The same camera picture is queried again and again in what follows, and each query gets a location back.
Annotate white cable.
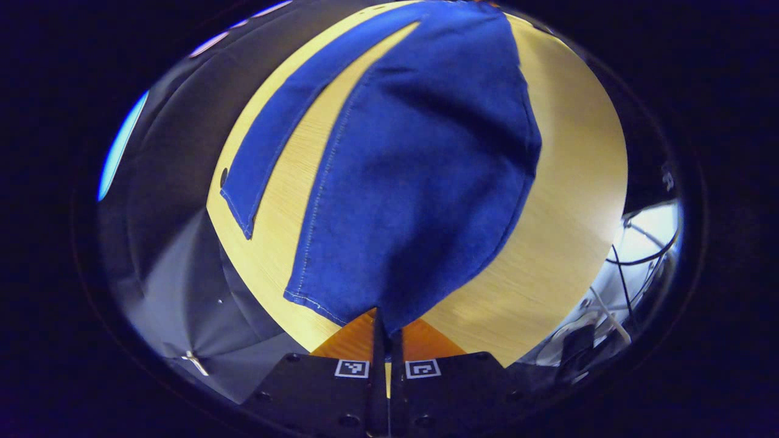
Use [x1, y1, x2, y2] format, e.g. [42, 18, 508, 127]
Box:
[585, 286, 632, 346]

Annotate silver metal clip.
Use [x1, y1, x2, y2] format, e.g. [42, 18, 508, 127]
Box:
[181, 351, 209, 377]

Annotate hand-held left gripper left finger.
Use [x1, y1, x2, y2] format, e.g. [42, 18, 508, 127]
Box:
[242, 307, 391, 438]

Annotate blue denim jeans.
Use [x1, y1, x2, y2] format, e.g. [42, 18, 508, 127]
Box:
[220, 0, 543, 336]

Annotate black cable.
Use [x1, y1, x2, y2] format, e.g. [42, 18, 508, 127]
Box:
[606, 213, 680, 320]

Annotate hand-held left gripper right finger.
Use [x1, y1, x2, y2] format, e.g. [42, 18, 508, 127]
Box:
[389, 316, 539, 438]

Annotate black backdrop cloth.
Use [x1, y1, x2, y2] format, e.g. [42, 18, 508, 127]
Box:
[97, 0, 317, 405]

